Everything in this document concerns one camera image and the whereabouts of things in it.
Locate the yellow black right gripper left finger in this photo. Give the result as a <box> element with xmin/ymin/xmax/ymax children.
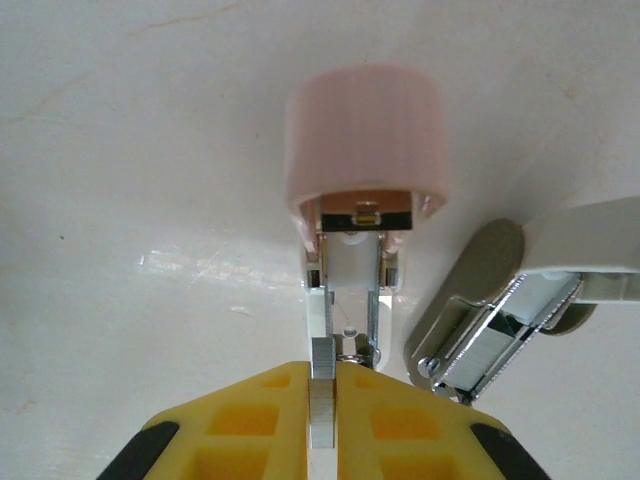
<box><xmin>102</xmin><ymin>360</ymin><xmax>314</xmax><ymax>480</ymax></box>

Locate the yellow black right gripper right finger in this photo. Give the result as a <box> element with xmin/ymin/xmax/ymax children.
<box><xmin>334</xmin><ymin>363</ymin><xmax>551</xmax><ymax>480</ymax></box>

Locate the small clear tube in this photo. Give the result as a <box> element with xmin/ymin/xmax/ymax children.
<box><xmin>403</xmin><ymin>195</ymin><xmax>640</xmax><ymax>406</ymax></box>

